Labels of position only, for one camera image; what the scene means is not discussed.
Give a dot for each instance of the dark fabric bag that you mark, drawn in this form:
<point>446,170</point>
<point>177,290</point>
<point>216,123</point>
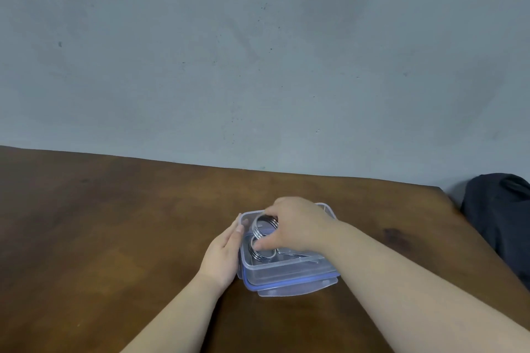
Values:
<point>499,216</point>

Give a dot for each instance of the person's left forearm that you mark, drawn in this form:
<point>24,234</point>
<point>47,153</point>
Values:
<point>174,315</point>

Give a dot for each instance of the person's left hand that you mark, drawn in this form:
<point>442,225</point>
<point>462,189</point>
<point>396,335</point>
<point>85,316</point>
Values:
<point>219,257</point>

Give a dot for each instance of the person's left thumb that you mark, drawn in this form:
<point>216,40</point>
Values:
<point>239,226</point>

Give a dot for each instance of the metal torsion spring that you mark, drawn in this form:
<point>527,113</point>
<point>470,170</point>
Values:
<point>265,224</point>
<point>269,253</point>

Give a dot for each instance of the person's right thumb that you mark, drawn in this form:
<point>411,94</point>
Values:
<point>265,242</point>

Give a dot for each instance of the person's right hand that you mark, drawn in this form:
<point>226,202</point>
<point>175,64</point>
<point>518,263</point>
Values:
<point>296,222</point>

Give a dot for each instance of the clear plastic container blue seal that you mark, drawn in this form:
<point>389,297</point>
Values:
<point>285,274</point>

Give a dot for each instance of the person's right forearm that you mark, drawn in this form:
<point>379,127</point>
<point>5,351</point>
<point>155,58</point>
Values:
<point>414,290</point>

